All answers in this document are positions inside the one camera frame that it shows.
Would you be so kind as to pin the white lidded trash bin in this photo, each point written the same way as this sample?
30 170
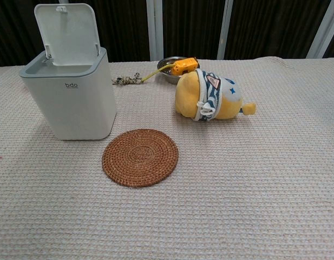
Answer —
74 108

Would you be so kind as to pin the beige woven tablecloth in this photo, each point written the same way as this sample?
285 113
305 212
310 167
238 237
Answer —
210 203

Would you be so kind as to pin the round brown woven coaster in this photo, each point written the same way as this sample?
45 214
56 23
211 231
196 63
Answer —
140 157

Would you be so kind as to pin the yellow plush toy striped clothes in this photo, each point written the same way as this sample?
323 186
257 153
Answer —
188 94

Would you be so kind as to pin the stainless steel bowl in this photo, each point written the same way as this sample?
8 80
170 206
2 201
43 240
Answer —
166 75

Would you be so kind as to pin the orange tape measure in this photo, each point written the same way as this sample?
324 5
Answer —
184 66

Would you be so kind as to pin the dark pleated curtain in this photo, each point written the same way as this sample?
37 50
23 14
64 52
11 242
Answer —
191 27

